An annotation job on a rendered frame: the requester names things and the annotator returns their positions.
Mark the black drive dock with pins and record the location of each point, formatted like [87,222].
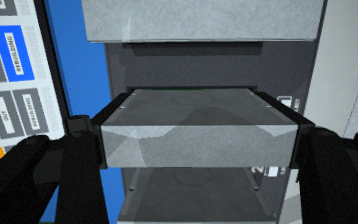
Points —
[282,69]

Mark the black-framed status screen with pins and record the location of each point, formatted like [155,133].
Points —
[32,98]

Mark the blue mat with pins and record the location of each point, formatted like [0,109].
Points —
[84,77]

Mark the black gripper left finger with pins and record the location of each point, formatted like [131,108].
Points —
[35,162]

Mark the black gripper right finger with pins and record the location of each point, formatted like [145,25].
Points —
[328,179]

